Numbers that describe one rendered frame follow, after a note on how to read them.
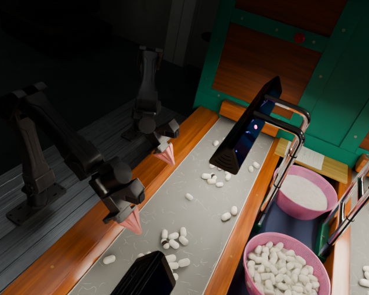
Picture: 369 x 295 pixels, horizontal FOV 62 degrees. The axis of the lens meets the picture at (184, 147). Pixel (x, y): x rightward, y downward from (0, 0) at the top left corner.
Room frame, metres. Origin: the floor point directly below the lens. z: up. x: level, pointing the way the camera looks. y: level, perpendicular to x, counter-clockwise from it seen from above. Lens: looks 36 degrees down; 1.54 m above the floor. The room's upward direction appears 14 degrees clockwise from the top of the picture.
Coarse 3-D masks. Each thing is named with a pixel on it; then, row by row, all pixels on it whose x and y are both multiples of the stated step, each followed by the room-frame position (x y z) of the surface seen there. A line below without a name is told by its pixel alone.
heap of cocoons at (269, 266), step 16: (256, 256) 0.63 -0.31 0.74; (272, 256) 0.65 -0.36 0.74; (288, 256) 0.66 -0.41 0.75; (256, 272) 0.59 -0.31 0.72; (272, 272) 0.59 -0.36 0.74; (288, 272) 0.61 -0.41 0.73; (304, 272) 0.61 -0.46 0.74; (272, 288) 0.53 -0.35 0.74; (288, 288) 0.55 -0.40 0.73; (304, 288) 0.57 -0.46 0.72
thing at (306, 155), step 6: (288, 144) 1.29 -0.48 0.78; (300, 150) 1.26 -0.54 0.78; (306, 150) 1.27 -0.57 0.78; (312, 150) 1.29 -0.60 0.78; (300, 156) 1.21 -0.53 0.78; (306, 156) 1.22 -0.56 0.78; (312, 156) 1.23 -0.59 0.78; (318, 156) 1.25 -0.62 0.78; (306, 162) 1.17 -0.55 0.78; (312, 162) 1.18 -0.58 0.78; (318, 162) 1.20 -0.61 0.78; (318, 168) 1.15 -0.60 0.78
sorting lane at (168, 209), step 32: (224, 128) 1.35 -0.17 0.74; (192, 160) 1.03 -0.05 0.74; (256, 160) 1.14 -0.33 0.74; (160, 192) 0.80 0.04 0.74; (192, 192) 0.84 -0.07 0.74; (224, 192) 0.89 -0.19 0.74; (160, 224) 0.66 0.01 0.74; (192, 224) 0.69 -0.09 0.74; (224, 224) 0.73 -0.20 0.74; (128, 256) 0.52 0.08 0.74; (192, 256) 0.57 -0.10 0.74; (96, 288) 0.41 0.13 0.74; (192, 288) 0.47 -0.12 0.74
